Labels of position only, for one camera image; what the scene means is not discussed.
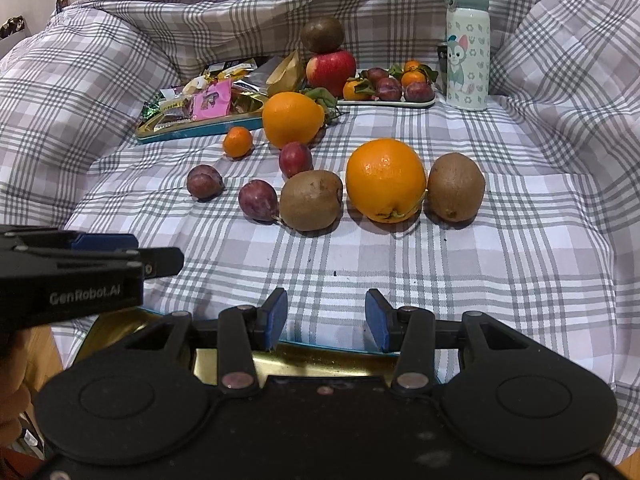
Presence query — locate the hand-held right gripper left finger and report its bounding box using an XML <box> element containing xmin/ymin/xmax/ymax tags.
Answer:
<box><xmin>120</xmin><ymin>287</ymin><xmax>289</xmax><ymax>396</ymax></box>

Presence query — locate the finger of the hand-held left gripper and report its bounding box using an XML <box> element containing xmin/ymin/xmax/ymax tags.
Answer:
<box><xmin>0</xmin><ymin>225</ymin><xmax>140</xmax><ymax>252</ymax></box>
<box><xmin>0</xmin><ymin>245</ymin><xmax>185</xmax><ymax>280</ymax></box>

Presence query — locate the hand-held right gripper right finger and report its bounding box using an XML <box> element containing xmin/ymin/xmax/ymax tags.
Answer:
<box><xmin>365</xmin><ymin>289</ymin><xmax>531</xmax><ymax>397</ymax></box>

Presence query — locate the gold tin tray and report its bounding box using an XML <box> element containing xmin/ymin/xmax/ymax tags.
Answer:
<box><xmin>75</xmin><ymin>307</ymin><xmax>451</xmax><ymax>383</ymax></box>

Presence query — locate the purple plum with stem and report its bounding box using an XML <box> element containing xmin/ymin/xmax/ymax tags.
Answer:
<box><xmin>238</xmin><ymin>179</ymin><xmax>280</xmax><ymax>222</ymax></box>

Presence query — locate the brown kiwi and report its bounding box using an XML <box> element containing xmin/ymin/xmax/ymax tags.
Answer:
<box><xmin>279</xmin><ymin>170</ymin><xmax>344</xmax><ymax>232</ymax></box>
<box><xmin>427</xmin><ymin>152</ymin><xmax>486</xmax><ymax>223</ymax></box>

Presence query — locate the large plain orange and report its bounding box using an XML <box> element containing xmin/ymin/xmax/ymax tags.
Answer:
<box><xmin>346</xmin><ymin>138</ymin><xmax>427</xmax><ymax>223</ymax></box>

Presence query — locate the large orange with leaves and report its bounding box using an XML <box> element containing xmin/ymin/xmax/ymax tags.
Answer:
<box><xmin>262</xmin><ymin>87</ymin><xmax>343</xmax><ymax>150</ymax></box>

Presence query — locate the person's left hand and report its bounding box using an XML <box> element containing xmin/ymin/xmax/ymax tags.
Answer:
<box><xmin>0</xmin><ymin>332</ymin><xmax>32</xmax><ymax>448</ymax></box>

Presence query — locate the grey plaid blanket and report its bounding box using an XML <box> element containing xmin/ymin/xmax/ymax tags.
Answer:
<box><xmin>0</xmin><ymin>0</ymin><xmax>640</xmax><ymax>466</ymax></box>

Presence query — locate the teal snack tin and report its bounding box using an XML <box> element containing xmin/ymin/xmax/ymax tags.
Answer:
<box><xmin>135</xmin><ymin>57</ymin><xmax>306</xmax><ymax>146</ymax></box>

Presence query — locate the pink snack packet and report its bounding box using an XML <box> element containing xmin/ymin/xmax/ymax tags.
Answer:
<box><xmin>192</xmin><ymin>80</ymin><xmax>233</xmax><ymax>122</ymax></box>

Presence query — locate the silver foil pouch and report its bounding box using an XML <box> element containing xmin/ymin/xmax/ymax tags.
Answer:
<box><xmin>240</xmin><ymin>57</ymin><xmax>286</xmax><ymax>93</ymax></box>

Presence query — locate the white tray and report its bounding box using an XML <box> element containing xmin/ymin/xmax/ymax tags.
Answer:
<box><xmin>305</xmin><ymin>85</ymin><xmax>437</xmax><ymax>109</ymax></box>

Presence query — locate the gold foil pouch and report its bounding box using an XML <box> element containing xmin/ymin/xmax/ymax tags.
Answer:
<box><xmin>266</xmin><ymin>50</ymin><xmax>306</xmax><ymax>98</ymax></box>

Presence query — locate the small mandarin with leaves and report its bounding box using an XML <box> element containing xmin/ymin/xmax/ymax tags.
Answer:
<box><xmin>342</xmin><ymin>79</ymin><xmax>373</xmax><ymax>102</ymax></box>

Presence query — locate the red apple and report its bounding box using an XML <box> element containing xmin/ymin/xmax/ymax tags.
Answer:
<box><xmin>306</xmin><ymin>49</ymin><xmax>357</xmax><ymax>90</ymax></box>

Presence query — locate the brown-green round fruit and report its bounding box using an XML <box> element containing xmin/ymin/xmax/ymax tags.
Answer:
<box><xmin>300</xmin><ymin>16</ymin><xmax>345</xmax><ymax>54</ymax></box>

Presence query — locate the white cartoon cat bottle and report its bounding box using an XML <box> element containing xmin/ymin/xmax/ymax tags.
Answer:
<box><xmin>445</xmin><ymin>0</ymin><xmax>491</xmax><ymax>112</ymax></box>

